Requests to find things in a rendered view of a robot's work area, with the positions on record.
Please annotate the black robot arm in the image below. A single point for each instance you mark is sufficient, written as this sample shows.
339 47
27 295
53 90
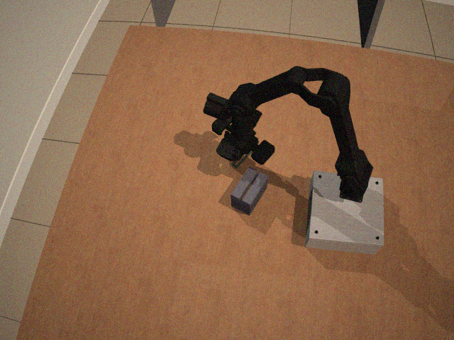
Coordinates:
332 99

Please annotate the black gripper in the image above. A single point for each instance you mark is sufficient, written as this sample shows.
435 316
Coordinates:
260 153

